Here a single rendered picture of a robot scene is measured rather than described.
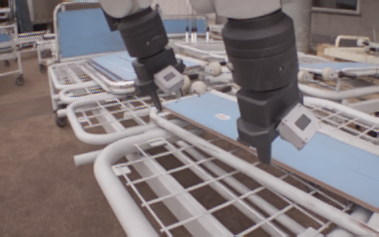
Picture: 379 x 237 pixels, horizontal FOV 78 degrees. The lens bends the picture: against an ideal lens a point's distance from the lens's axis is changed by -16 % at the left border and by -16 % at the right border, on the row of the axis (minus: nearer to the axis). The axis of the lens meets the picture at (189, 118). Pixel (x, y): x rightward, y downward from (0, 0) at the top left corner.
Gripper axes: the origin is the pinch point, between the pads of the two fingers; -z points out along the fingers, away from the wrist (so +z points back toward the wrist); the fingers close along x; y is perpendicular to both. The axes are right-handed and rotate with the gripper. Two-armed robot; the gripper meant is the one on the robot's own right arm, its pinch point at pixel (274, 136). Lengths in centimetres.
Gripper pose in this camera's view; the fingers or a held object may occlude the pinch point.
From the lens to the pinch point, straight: 42.8
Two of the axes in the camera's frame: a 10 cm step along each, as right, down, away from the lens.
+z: -2.8, -7.8, -5.6
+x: 7.3, -5.5, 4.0
